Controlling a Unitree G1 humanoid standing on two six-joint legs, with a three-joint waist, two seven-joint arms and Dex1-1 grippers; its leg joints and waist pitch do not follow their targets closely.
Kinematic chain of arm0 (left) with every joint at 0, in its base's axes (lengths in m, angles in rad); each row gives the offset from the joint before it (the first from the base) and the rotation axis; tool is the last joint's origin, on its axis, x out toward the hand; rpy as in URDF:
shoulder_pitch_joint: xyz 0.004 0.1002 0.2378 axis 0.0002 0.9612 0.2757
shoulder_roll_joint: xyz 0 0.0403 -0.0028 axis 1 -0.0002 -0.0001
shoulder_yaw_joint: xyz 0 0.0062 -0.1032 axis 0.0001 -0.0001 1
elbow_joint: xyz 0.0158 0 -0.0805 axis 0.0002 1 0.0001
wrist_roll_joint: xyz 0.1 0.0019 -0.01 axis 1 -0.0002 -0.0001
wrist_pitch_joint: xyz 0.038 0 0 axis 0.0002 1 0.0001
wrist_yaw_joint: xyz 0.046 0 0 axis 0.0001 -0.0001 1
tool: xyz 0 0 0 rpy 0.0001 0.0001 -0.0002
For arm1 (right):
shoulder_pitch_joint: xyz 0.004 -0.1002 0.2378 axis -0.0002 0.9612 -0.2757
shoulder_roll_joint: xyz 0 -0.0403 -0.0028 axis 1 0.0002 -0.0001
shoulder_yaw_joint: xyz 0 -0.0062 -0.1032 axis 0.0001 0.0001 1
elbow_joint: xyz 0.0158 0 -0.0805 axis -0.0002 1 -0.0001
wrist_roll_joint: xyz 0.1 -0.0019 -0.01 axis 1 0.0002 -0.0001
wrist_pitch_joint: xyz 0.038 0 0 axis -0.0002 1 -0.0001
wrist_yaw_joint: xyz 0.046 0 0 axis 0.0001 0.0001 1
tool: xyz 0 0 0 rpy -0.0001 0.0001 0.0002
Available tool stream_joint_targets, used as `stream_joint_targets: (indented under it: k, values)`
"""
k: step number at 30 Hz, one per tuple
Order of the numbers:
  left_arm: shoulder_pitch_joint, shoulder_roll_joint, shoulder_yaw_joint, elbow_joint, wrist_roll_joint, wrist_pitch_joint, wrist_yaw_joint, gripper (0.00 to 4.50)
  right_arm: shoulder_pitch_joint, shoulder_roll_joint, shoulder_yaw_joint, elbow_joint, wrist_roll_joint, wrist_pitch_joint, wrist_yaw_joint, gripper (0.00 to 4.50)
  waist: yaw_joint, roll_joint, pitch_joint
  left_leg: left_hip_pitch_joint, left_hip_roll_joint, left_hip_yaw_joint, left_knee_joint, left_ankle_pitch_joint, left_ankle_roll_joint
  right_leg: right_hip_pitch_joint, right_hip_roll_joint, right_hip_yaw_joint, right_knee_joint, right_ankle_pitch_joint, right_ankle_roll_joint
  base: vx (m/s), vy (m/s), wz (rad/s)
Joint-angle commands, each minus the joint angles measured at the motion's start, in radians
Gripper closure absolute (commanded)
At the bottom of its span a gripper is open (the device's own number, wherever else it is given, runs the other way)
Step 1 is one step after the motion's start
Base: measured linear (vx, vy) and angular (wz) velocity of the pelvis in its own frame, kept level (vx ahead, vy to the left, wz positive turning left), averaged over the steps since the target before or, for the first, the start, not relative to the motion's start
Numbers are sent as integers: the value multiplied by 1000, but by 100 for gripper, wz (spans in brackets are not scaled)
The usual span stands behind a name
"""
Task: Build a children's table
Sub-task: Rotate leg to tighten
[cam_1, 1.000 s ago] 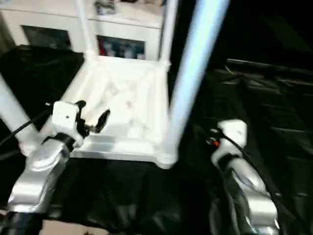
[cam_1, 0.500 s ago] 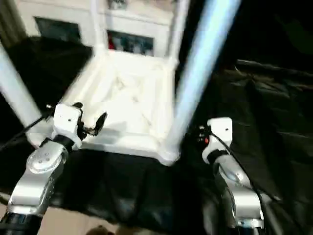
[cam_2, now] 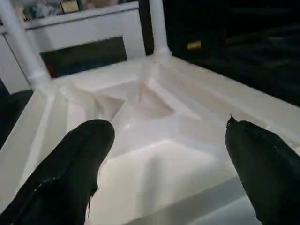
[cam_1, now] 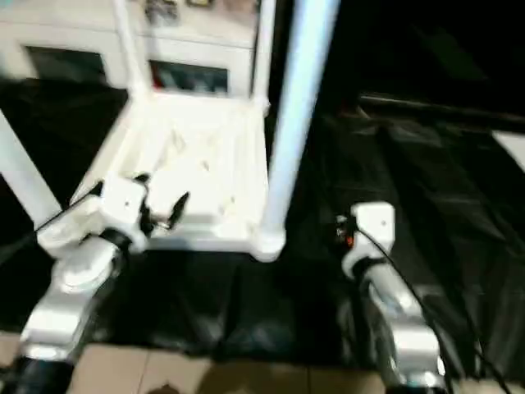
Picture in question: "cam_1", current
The white plastic table top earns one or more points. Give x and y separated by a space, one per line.
213 193

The white plastic table leg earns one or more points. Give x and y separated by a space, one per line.
299 102
20 172
264 49
129 45

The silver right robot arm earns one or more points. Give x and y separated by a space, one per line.
410 328

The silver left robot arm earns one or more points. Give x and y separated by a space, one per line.
61 303

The black glossy mat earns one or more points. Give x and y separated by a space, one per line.
410 184

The red white ceramic figure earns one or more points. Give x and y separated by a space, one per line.
155 77

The white glass-door cabinet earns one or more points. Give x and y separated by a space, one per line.
82 33

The grey robot foot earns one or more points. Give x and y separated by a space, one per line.
167 388

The black bundle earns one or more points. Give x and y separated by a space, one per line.
161 9

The white sideboard surface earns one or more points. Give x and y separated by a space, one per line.
512 149

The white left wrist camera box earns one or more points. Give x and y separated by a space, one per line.
123 205

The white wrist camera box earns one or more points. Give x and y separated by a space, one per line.
123 205
375 221

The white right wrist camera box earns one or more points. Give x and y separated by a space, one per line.
375 221

